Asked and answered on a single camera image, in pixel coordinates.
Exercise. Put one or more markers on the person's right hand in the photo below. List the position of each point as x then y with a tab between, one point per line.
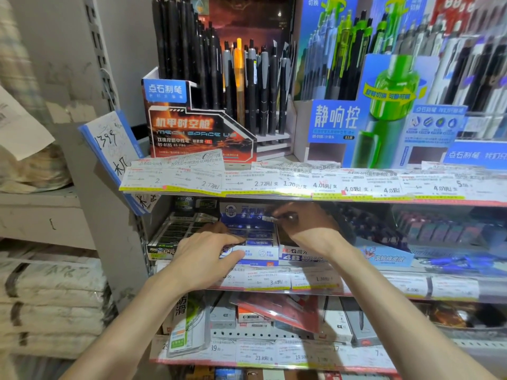
317	229

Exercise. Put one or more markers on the person's left hand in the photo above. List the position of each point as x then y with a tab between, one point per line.
200	261

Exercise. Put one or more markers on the person's right thumb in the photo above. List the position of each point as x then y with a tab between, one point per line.
288	225

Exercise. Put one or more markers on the person's left thumb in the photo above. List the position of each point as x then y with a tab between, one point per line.
233	260

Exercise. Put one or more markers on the small white eraser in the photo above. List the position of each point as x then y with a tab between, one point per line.
268	218

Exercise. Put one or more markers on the blue eraser display box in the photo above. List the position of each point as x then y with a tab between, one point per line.
257	239

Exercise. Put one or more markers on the person's left forearm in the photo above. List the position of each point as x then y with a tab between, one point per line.
126	332

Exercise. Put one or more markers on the person's right forearm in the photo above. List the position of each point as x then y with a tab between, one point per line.
400	316

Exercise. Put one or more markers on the white eraser display box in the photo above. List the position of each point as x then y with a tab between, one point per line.
301	255

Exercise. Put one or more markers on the long row of price labels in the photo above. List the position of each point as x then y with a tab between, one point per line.
317	184

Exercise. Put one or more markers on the white small box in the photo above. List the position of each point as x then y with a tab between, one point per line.
222	312

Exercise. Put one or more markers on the black eraser display box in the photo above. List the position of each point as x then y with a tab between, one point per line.
174	235

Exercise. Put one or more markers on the red flat package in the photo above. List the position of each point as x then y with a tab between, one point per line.
281	310

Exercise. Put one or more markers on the white packet with green print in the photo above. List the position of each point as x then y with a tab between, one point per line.
188	324

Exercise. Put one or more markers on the short row of price labels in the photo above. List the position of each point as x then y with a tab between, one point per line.
269	352

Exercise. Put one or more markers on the light blue eraser box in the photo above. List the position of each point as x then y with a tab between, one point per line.
386	255

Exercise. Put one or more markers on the grey pen box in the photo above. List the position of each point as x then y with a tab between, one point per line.
358	322

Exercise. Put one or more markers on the blue green pen display box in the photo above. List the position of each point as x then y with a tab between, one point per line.
356	126

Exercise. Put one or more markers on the row of white price labels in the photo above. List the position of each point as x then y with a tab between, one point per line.
396	282

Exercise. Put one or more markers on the red black pen display box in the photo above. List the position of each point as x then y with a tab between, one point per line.
190	130

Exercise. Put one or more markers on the orange pen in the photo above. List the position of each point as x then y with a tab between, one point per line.
239	79

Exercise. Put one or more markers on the row of dark pink erasers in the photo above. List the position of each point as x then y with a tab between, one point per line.
443	229

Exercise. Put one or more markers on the blue notebook with handwritten sheet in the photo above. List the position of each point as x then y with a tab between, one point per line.
111	148

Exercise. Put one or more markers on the bunch of blue pens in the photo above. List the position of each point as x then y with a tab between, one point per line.
463	263

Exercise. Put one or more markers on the row of green black pens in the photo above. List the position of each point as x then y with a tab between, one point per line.
348	55

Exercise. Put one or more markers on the stack of white paper bundles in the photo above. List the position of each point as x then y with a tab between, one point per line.
47	304

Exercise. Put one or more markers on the grey wooden shelf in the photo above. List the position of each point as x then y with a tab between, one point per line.
39	217

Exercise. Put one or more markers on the beige wrapped bundle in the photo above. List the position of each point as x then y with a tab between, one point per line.
35	172

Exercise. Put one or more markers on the row of white black pens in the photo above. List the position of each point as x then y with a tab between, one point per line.
463	63

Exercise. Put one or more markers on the grey metal shelf upright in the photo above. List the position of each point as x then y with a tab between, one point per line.
103	55

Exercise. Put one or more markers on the loose white paper sheet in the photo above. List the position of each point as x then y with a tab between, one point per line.
19	126

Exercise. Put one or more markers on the plaid cloth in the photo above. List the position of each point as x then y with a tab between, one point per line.
18	55

